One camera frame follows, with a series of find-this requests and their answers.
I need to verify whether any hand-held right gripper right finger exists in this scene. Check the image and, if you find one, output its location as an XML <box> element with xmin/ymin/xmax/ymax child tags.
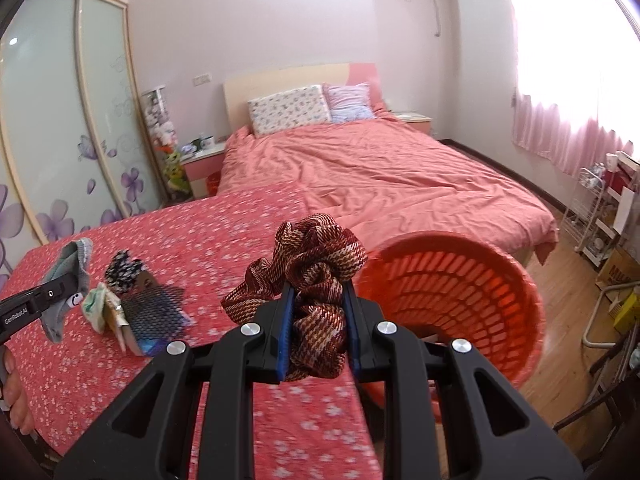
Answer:
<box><xmin>341</xmin><ymin>280</ymin><xmax>586</xmax><ymax>480</ymax></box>

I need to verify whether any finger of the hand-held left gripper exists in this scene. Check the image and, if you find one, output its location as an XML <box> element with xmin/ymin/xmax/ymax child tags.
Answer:
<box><xmin>29</xmin><ymin>270</ymin><xmax>92</xmax><ymax>312</ymax></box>

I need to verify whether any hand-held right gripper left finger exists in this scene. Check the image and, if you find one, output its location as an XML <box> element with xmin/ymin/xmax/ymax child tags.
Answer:
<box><xmin>52</xmin><ymin>280</ymin><xmax>298</xmax><ymax>480</ymax></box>

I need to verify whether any grey blue sock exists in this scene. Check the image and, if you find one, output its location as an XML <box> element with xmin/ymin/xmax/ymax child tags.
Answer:
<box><xmin>39</xmin><ymin>237</ymin><xmax>95</xmax><ymax>345</ymax></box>

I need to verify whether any pale green white packet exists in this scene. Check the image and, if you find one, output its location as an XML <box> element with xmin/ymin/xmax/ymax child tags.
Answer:
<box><xmin>81</xmin><ymin>282</ymin><xmax>126</xmax><ymax>335</ymax></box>

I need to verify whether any black white patterned cloth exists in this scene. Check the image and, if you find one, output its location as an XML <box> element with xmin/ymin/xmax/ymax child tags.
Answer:
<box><xmin>104</xmin><ymin>251</ymin><xmax>146</xmax><ymax>295</ymax></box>

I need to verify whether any red plaid scrunchie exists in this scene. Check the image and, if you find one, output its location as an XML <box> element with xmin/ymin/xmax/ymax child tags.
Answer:
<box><xmin>221</xmin><ymin>215</ymin><xmax>369</xmax><ymax>380</ymax></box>

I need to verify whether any orange plastic laundry basket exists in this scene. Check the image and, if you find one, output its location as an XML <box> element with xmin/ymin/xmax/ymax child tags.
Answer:
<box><xmin>357</xmin><ymin>231</ymin><xmax>547</xmax><ymax>423</ymax></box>

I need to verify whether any blue packet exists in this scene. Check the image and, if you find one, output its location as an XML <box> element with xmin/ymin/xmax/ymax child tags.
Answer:
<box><xmin>135</xmin><ymin>336</ymin><xmax>176</xmax><ymax>359</ymax></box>

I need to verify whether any person's left hand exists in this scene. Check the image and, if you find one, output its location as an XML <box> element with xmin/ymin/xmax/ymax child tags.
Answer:
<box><xmin>0</xmin><ymin>347</ymin><xmax>35</xmax><ymax>437</ymax></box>

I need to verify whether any table with red floral cloth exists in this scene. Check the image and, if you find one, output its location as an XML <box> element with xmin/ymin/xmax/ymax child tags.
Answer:
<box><xmin>0</xmin><ymin>180</ymin><xmax>386</xmax><ymax>480</ymax></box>

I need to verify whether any bed with pink duvet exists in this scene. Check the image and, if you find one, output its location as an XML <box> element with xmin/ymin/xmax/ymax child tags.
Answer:
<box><xmin>217</xmin><ymin>105</ymin><xmax>560</xmax><ymax>267</ymax></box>

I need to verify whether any green yellow plush toy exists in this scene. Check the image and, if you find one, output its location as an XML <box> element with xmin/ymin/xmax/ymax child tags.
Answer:
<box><xmin>160</xmin><ymin>147</ymin><xmax>192</xmax><ymax>196</ymax></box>

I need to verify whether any floral sliding-door wardrobe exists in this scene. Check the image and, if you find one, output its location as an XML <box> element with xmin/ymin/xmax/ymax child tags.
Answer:
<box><xmin>0</xmin><ymin>0</ymin><xmax>166</xmax><ymax>281</ymax></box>

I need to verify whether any pink white nightstand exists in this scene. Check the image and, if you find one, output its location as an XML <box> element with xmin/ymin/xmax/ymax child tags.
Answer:
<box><xmin>392</xmin><ymin>111</ymin><xmax>433</xmax><ymax>136</ymax></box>
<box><xmin>180</xmin><ymin>141</ymin><xmax>228</xmax><ymax>199</ymax></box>

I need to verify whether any plush toy display tower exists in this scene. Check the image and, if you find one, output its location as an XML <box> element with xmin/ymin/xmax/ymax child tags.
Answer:
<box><xmin>140</xmin><ymin>87</ymin><xmax>193</xmax><ymax>201</ymax></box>

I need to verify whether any white floral pillow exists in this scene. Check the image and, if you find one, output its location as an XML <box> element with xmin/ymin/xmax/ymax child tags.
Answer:
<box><xmin>246</xmin><ymin>85</ymin><xmax>332</xmax><ymax>137</ymax></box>

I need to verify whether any pink striped pillow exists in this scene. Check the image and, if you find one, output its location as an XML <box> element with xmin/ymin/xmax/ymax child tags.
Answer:
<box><xmin>322</xmin><ymin>81</ymin><xmax>376</xmax><ymax>124</ymax></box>

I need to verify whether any dark wooden chair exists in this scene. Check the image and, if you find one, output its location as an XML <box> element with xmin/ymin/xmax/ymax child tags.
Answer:
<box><xmin>552</xmin><ymin>335</ymin><xmax>640</xmax><ymax>436</ymax></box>

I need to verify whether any pink curtain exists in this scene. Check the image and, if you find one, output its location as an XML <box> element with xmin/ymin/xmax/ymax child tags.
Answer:
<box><xmin>502</xmin><ymin>0</ymin><xmax>640</xmax><ymax>177</ymax></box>

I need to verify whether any white storage trolley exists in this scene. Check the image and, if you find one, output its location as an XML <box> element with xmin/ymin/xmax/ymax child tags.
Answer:
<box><xmin>582</xmin><ymin>152</ymin><xmax>637</xmax><ymax>266</ymax></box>

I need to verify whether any white air conditioner pipe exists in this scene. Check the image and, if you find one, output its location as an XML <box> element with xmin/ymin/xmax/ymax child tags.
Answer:
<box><xmin>430</xmin><ymin>0</ymin><xmax>456</xmax><ymax>39</ymax></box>

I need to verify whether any white metal tube frame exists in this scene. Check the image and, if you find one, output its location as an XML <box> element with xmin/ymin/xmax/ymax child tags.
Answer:
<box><xmin>581</xmin><ymin>282</ymin><xmax>637</xmax><ymax>349</ymax></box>

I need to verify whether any white wire rack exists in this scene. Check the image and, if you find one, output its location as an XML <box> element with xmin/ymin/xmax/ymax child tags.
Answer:
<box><xmin>562</xmin><ymin>166</ymin><xmax>599</xmax><ymax>252</ymax></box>

